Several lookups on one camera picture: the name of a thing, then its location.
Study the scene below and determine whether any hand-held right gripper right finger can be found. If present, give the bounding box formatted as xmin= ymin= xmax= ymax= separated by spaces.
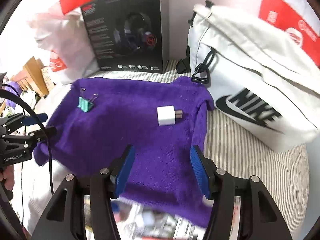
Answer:
xmin=190 ymin=145 xmax=293 ymax=240

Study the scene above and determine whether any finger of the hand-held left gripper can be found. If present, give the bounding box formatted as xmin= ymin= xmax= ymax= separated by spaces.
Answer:
xmin=0 ymin=113 xmax=48 ymax=134
xmin=1 ymin=126 xmax=57 ymax=153

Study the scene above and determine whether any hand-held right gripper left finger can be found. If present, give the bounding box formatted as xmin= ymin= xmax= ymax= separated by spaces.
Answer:
xmin=31 ymin=144 xmax=136 ymax=240

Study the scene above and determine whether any white shoulder bag black logo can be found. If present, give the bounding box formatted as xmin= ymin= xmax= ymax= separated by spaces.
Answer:
xmin=176 ymin=0 xmax=320 ymax=153

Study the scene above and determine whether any person's left hand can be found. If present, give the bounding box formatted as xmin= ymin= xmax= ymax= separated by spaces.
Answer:
xmin=0 ymin=166 xmax=15 ymax=191

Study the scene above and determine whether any purple plush object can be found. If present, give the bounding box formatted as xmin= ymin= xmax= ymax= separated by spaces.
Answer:
xmin=6 ymin=80 xmax=23 ymax=108

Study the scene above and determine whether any patterned brown board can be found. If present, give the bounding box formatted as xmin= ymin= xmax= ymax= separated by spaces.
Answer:
xmin=41 ymin=66 xmax=55 ymax=90

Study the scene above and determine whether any purple towel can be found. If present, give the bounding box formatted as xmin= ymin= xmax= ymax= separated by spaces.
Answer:
xmin=33 ymin=76 xmax=214 ymax=228

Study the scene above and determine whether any green binder clip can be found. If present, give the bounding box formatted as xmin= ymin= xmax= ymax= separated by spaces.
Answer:
xmin=77 ymin=87 xmax=98 ymax=113

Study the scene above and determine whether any wooden furniture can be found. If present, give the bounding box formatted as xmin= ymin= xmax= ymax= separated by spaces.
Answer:
xmin=10 ymin=56 xmax=50 ymax=98

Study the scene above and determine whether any newspaper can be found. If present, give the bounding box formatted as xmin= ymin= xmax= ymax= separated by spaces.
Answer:
xmin=84 ymin=196 xmax=240 ymax=240

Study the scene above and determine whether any white charger plug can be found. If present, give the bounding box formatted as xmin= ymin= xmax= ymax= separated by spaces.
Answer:
xmin=157 ymin=106 xmax=183 ymax=127

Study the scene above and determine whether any white plastic bag red logo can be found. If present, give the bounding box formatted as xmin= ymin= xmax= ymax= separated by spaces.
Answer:
xmin=26 ymin=1 xmax=100 ymax=85

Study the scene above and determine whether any black headset box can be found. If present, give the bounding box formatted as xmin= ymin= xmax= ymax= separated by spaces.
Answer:
xmin=80 ymin=0 xmax=170 ymax=74

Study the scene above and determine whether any red bag white print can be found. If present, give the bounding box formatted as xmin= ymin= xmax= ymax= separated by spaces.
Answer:
xmin=258 ymin=0 xmax=320 ymax=70

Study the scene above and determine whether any black cable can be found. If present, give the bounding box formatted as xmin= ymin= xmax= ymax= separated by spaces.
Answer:
xmin=0 ymin=84 xmax=54 ymax=197

